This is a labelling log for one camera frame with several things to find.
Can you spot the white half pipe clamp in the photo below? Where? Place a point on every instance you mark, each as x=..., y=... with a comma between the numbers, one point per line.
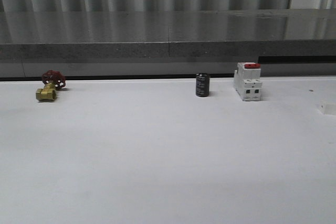
x=327, y=108

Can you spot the black cylindrical capacitor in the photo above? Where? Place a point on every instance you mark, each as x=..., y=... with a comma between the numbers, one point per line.
x=202, y=84

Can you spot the brass valve red handwheel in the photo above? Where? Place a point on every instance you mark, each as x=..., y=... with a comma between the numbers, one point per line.
x=53, y=81

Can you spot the grey stone counter ledge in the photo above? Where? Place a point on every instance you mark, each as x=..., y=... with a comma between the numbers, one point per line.
x=286, y=42

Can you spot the white circuit breaker red switch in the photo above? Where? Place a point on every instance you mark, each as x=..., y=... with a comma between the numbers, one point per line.
x=247, y=81

